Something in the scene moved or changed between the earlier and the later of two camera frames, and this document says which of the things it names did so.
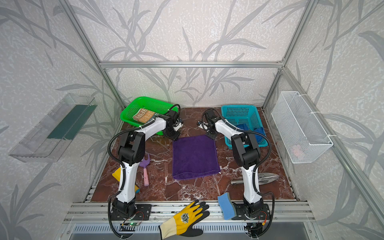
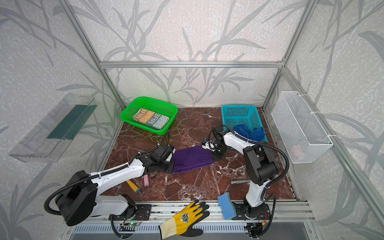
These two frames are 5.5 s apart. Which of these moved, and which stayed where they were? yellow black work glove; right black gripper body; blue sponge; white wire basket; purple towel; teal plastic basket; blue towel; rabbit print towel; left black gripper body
Moved: right black gripper body; purple towel; left black gripper body
Stayed: rabbit print towel; white wire basket; teal plastic basket; blue towel; blue sponge; yellow black work glove
